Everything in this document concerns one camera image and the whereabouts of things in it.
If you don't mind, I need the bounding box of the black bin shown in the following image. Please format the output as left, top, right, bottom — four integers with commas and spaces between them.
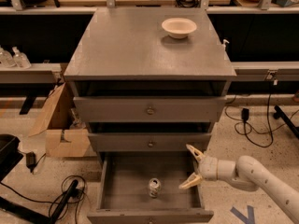
0, 134, 23, 181

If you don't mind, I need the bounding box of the clear sanitizer bottle right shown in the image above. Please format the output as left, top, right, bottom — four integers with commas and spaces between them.
12, 47, 31, 69

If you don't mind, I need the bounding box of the black floor cable right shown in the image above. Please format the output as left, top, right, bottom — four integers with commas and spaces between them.
223, 91, 299, 148

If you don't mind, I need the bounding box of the silver 7up soda can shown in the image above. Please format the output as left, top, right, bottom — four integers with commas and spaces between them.
148, 178, 162, 198

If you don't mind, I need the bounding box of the black power adapter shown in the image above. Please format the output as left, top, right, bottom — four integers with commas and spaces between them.
26, 152, 36, 172
241, 108, 249, 122

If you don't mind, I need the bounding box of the black power adapter right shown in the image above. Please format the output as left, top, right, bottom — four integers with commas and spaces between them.
241, 108, 249, 122

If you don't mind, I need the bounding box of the grey wooden drawer cabinet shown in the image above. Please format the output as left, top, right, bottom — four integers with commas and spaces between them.
63, 7, 237, 166

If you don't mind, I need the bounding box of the black stand leg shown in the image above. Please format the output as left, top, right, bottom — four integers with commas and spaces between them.
0, 179, 78, 224

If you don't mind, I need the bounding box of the grey middle drawer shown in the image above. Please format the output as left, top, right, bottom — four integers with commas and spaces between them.
89, 133, 211, 152

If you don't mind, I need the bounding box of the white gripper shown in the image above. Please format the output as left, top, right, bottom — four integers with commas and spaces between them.
178, 144, 218, 189

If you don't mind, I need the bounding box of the grey open bottom drawer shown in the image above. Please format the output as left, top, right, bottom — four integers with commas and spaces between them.
88, 152, 213, 224

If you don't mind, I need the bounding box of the black coiled floor cable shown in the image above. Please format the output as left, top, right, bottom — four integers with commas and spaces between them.
0, 175, 89, 224

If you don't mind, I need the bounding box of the small white pump bottle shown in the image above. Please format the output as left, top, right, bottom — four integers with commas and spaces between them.
222, 39, 230, 50

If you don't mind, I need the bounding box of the clear sanitizer bottle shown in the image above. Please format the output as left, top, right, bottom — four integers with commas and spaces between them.
0, 47, 15, 67
12, 47, 31, 69

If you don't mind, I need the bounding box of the black power adapter left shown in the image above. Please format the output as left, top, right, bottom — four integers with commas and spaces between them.
26, 152, 36, 172

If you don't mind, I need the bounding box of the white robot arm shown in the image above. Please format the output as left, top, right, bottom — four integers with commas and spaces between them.
178, 144, 299, 224

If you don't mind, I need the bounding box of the clear sanitizer bottle left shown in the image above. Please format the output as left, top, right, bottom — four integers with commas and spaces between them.
0, 47, 15, 67

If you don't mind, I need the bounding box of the grey top drawer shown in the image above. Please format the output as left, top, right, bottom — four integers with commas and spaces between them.
74, 96, 225, 122

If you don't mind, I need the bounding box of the white paper bowl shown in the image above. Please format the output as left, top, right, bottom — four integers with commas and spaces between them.
162, 18, 197, 39

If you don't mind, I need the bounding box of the brown cardboard box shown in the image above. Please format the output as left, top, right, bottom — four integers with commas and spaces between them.
29, 83, 95, 158

